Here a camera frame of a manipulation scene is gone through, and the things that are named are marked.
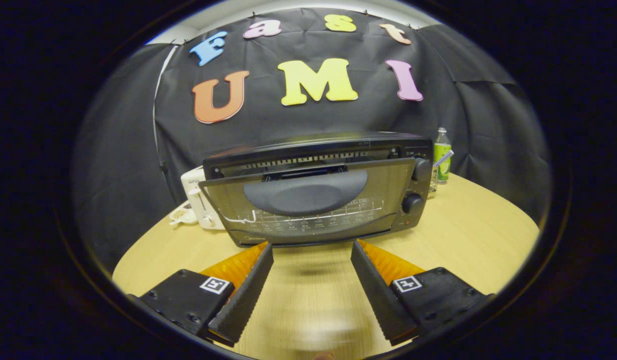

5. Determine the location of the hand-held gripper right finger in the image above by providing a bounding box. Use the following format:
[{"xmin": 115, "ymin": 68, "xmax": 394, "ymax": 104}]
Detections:
[{"xmin": 350, "ymin": 239, "xmax": 494, "ymax": 346}]

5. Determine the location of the black toaster oven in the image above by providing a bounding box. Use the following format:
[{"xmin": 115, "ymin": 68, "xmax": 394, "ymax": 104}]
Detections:
[{"xmin": 198, "ymin": 131, "xmax": 434, "ymax": 248}]

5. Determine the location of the black backdrop cloth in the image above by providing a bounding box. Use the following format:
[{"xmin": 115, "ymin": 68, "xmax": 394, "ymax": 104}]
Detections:
[{"xmin": 71, "ymin": 7, "xmax": 553, "ymax": 273}]

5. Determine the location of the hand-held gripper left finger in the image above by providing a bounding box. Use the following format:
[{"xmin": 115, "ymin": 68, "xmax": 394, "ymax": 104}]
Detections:
[{"xmin": 137, "ymin": 242, "xmax": 274, "ymax": 347}]

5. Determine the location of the small white dish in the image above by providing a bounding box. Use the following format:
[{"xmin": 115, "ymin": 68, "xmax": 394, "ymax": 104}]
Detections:
[{"xmin": 168, "ymin": 206, "xmax": 199, "ymax": 226}]

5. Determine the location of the white pop-up toaster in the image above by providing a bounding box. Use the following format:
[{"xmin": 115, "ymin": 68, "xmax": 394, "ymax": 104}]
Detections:
[{"xmin": 181, "ymin": 166, "xmax": 227, "ymax": 231}]

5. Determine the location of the green drink bottle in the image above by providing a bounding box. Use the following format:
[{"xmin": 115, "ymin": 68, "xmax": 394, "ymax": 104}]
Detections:
[{"xmin": 433, "ymin": 127, "xmax": 453, "ymax": 185}]

